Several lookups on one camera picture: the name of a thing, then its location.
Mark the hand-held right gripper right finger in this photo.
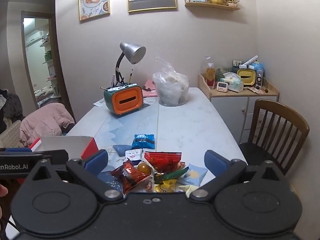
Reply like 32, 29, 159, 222
186, 150, 287, 202

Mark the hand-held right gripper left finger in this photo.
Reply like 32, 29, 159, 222
24, 149, 124, 202

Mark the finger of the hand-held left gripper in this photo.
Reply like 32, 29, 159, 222
4, 147, 32, 153

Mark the light blue sun packet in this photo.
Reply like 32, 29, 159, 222
179, 164, 208, 187

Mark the white blue small packet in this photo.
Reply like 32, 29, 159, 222
124, 149, 143, 166

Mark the red and white cardboard box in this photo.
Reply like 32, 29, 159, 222
28, 136, 99, 161

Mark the brown red foil packet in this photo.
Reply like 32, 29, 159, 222
110, 159, 150, 194

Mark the pale yellow packet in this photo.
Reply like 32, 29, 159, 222
178, 184, 200, 196

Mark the blue snack packet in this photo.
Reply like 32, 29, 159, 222
132, 133, 156, 151

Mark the red snack bag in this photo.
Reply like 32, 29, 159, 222
144, 151, 185, 173

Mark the yellow green snack packet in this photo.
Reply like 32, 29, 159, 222
153, 166, 190, 193

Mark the sofa with cream cover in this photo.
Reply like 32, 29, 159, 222
0, 120, 22, 148

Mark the pink puffer jacket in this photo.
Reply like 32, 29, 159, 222
19, 102, 76, 147

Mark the pile of clothes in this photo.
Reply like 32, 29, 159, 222
0, 89, 25, 133

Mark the wooden chair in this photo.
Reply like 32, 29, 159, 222
239, 99, 310, 175

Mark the golden egg candy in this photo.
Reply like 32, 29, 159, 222
137, 162, 152, 175

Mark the green orange tissue box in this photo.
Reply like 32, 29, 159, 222
104, 82, 144, 117

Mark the soft tissue pack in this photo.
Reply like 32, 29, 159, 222
222, 72, 244, 92

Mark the orange drink bottle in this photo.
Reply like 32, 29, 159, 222
204, 56, 217, 89

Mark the clear plastic bag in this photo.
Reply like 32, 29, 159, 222
152, 56, 190, 107

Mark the pink notebook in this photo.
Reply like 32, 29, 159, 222
142, 79, 158, 97

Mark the yellow tissue box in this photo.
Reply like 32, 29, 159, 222
236, 68, 257, 85

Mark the white shelf unit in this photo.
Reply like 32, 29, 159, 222
40, 31, 61, 98

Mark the white tube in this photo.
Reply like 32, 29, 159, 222
244, 55, 258, 66

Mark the white air conditioner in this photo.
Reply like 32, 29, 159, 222
24, 31, 42, 47

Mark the silver desk lamp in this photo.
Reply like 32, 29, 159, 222
114, 42, 147, 85

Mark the wooden door frame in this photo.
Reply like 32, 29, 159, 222
20, 10, 73, 117

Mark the wooden wall shelf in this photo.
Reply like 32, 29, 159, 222
184, 0, 241, 11

